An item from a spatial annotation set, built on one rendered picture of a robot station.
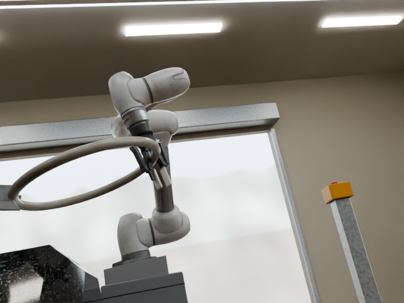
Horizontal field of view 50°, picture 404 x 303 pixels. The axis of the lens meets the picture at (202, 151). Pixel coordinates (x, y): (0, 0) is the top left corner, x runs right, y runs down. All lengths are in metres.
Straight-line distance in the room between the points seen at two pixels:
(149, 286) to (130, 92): 1.03
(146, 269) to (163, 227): 0.24
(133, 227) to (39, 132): 4.38
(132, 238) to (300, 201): 5.03
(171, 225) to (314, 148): 5.43
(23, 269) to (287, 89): 6.92
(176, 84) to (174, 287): 1.06
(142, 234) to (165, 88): 1.01
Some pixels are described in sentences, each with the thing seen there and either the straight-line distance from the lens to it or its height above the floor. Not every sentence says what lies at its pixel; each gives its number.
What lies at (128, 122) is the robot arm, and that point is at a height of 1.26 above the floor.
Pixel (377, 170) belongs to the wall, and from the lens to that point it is 7.98.
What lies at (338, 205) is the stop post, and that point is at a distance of 2.37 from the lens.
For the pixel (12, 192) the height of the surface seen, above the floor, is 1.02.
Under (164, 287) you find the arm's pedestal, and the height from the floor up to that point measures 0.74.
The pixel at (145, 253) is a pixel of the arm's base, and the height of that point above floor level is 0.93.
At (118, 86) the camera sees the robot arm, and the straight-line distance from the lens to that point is 1.56.
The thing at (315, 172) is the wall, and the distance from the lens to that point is 7.40.
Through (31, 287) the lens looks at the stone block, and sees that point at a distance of 1.21.
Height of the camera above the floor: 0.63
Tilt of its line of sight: 19 degrees up
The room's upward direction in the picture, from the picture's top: 12 degrees counter-clockwise
